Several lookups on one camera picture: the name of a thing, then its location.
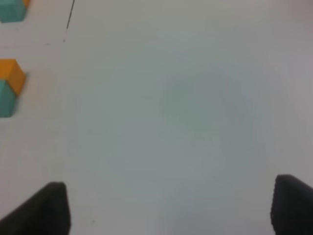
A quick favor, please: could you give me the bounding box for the green template block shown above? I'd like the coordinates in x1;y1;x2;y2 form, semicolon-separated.
0;0;26;23

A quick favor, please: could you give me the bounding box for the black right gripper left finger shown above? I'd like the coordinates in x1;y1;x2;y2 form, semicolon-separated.
0;182;71;235

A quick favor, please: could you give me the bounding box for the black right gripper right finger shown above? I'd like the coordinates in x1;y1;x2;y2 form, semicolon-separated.
270;174;313;235

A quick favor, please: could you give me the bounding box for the orange template block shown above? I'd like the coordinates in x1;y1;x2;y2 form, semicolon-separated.
23;0;30;8

